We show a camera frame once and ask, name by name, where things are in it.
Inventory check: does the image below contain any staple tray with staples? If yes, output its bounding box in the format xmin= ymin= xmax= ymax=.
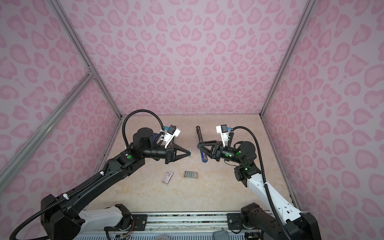
xmin=184 ymin=171 xmax=199 ymax=179

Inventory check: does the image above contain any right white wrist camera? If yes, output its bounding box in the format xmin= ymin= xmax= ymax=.
xmin=216 ymin=125 xmax=232 ymax=147

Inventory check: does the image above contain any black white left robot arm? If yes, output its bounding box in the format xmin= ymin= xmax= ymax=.
xmin=41 ymin=128 xmax=191 ymax=240

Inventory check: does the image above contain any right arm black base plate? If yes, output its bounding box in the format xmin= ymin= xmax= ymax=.
xmin=227 ymin=213 xmax=246 ymax=232

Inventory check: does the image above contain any blue long stapler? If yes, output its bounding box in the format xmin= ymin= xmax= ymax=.
xmin=195 ymin=125 xmax=210 ymax=164

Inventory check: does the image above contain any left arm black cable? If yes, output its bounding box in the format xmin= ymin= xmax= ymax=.
xmin=8 ymin=109 xmax=166 ymax=240

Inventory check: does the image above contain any grey cloth pad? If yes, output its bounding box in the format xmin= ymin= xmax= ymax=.
xmin=213 ymin=231 xmax=230 ymax=240

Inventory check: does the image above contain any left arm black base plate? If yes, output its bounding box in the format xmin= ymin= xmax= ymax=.
xmin=104 ymin=214 xmax=148 ymax=232

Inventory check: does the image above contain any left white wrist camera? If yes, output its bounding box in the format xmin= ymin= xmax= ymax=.
xmin=162 ymin=125 xmax=181 ymax=149

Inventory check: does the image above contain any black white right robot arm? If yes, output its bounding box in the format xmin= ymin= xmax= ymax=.
xmin=198 ymin=141 xmax=322 ymax=240

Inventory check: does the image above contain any red white staple box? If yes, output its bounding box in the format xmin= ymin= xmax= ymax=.
xmin=162 ymin=171 xmax=174 ymax=184

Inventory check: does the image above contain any aluminium front rail frame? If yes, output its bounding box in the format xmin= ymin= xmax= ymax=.
xmin=55 ymin=209 xmax=320 ymax=240

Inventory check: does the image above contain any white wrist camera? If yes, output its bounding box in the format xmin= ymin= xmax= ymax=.
xmin=216 ymin=125 xmax=232 ymax=147
xmin=162 ymin=125 xmax=181 ymax=149

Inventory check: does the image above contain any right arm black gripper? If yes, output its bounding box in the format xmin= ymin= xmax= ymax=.
xmin=199 ymin=141 xmax=245 ymax=165

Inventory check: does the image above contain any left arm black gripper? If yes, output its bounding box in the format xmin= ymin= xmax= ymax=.
xmin=142 ymin=142 xmax=191 ymax=165

